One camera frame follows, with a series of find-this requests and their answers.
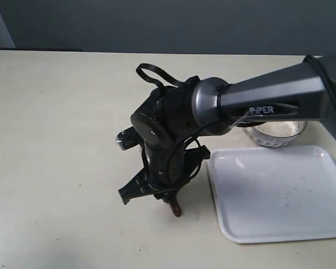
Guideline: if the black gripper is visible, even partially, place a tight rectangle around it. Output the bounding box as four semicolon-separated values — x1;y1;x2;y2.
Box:
118;137;210;205

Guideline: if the dark red wooden spoon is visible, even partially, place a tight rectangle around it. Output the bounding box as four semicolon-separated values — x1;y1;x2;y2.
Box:
168;195;182;217

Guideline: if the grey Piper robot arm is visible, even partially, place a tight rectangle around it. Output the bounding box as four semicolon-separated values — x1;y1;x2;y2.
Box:
116;53;336;209

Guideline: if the steel bowl of rice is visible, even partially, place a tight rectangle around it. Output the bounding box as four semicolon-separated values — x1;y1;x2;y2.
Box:
243;121;307;148

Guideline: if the white plastic tray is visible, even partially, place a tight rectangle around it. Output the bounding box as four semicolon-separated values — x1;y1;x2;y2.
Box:
207;146;336;244

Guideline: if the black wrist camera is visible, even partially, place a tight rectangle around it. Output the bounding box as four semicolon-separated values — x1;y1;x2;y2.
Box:
115;126;141;151

